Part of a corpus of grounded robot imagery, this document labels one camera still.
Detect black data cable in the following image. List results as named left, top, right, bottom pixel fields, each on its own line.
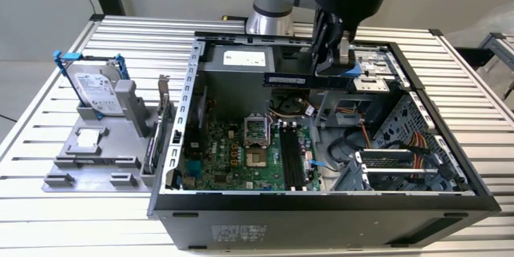
left=326, top=132, right=364, bottom=171

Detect thin orange wire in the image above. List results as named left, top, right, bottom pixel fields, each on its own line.
left=357, top=117, right=373, bottom=150

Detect dark RAM stick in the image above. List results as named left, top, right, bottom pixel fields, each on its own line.
left=55, top=156, right=136, bottom=163
left=262, top=72, right=346, bottom=90

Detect black RAM slot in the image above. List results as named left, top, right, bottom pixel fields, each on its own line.
left=294, top=123, right=308, bottom=191
left=289, top=123, right=302, bottom=191
left=278, top=123, right=292, bottom=191
left=284, top=123, right=297, bottom=191

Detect green Dell motherboard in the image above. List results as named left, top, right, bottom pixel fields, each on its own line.
left=180, top=118, right=321, bottom=192

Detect orange yellow wire bundle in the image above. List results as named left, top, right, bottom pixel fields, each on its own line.
left=407, top=131, right=433, bottom=181

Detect blue motherboard connector block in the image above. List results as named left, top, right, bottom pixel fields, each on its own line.
left=184, top=161, right=202, bottom=178

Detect silver disk bay cage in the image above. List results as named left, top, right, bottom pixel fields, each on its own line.
left=345, top=147, right=440, bottom=192

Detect black open PC case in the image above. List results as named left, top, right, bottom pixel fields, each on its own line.
left=145, top=29, right=503, bottom=252

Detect white yellow power wires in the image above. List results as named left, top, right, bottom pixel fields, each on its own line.
left=266, top=96, right=317, bottom=119

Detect grey power supply unit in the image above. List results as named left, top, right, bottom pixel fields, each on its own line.
left=197, top=45, right=277, bottom=119

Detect grey metal cabinet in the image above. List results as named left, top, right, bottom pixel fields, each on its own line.
left=475, top=32, right=514, bottom=103

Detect CPU socket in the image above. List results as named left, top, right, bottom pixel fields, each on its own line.
left=244, top=147, right=269, bottom=169

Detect silver hard disk drive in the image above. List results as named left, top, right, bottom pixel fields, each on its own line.
left=65, top=60, right=124, bottom=116

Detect silver topped CPU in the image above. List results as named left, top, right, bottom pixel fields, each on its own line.
left=75, top=128, right=99, bottom=146

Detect metal socket cover frame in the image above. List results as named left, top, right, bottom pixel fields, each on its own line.
left=242, top=113, right=269, bottom=149

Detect graphics card with silver bracket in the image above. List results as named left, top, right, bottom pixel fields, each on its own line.
left=141, top=73, right=176, bottom=177

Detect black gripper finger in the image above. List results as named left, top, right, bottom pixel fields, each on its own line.
left=314, top=20, right=357, bottom=78
left=310, top=6, right=342, bottom=73

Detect blue plastic drive latch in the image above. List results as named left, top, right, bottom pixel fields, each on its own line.
left=340, top=58, right=358, bottom=78

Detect silver metal drive cage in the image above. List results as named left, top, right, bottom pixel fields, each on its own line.
left=308, top=45, right=401, bottom=125

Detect grey plastic parts rack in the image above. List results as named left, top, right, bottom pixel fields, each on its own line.
left=41, top=79, right=177, bottom=193

